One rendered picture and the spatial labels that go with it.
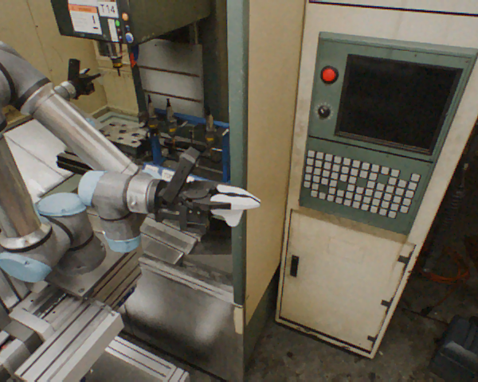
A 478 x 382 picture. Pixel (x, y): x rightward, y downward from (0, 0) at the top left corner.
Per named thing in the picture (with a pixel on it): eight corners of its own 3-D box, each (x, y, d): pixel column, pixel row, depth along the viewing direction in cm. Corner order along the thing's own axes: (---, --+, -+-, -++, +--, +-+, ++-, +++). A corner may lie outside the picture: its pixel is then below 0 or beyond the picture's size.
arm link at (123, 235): (153, 225, 89) (146, 189, 83) (134, 259, 81) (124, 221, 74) (123, 221, 91) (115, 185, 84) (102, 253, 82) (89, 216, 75)
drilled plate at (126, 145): (137, 154, 206) (136, 146, 203) (98, 144, 215) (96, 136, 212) (161, 137, 222) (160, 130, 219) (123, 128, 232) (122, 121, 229)
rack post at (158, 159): (157, 167, 202) (148, 118, 184) (149, 165, 204) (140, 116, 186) (166, 159, 210) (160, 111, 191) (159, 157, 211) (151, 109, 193)
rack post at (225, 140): (227, 187, 188) (225, 135, 169) (217, 185, 189) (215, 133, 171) (236, 177, 195) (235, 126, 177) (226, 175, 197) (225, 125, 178)
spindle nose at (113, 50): (135, 49, 190) (131, 25, 183) (122, 59, 178) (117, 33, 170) (107, 48, 193) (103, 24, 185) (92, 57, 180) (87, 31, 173)
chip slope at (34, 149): (50, 212, 216) (36, 176, 200) (-22, 184, 238) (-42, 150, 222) (143, 145, 279) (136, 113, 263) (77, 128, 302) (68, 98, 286)
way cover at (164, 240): (180, 279, 175) (176, 256, 166) (46, 226, 206) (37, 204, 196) (210, 239, 197) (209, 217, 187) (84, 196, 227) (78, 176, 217)
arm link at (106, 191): (100, 193, 82) (91, 161, 76) (146, 200, 80) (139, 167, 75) (81, 216, 75) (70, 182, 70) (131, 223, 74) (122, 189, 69)
